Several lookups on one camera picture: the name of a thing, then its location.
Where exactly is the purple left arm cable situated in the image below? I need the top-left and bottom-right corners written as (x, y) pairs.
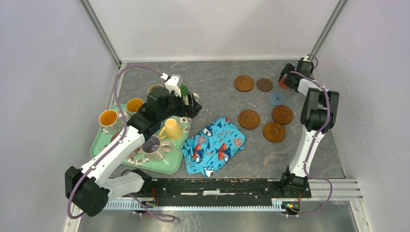
top-left (66, 65), bottom-right (164, 220)

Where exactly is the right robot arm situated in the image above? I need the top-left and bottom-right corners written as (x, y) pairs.
top-left (278, 54), bottom-right (340, 197)

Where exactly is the yellow mug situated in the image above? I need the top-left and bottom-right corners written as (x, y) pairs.
top-left (158, 118), bottom-right (183, 141)

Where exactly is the blue shark print cloth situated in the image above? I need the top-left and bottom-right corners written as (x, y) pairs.
top-left (181, 116), bottom-right (246, 178)

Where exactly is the beige mug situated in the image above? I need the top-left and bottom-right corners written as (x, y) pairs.
top-left (147, 84), bottom-right (164, 96)

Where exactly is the dark brown round coaster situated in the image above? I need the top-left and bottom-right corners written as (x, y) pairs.
top-left (256, 78), bottom-right (273, 92)

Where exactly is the brown wooden coaster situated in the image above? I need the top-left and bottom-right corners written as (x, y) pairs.
top-left (234, 75), bottom-right (254, 92)
top-left (271, 105), bottom-right (294, 125)
top-left (238, 110), bottom-right (261, 130)
top-left (263, 122), bottom-right (286, 143)

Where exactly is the red round coaster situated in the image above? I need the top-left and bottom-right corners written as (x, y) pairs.
top-left (278, 76), bottom-right (289, 89)

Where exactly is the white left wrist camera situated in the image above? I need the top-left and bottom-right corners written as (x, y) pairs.
top-left (161, 73), bottom-right (182, 97)

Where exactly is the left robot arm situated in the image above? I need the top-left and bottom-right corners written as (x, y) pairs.
top-left (64, 87), bottom-right (203, 219)

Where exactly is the green inside floral mug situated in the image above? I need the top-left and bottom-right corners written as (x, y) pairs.
top-left (180, 84), bottom-right (199, 104)

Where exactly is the small cup orange inside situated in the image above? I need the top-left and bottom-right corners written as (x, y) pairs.
top-left (126, 98), bottom-right (144, 115)

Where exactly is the floral cup orange inside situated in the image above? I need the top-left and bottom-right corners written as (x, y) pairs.
top-left (99, 109), bottom-right (124, 134)

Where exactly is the blue round coaster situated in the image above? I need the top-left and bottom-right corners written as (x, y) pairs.
top-left (268, 92), bottom-right (285, 106)

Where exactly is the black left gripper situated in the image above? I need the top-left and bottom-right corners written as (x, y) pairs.
top-left (159, 90), bottom-right (202, 122)

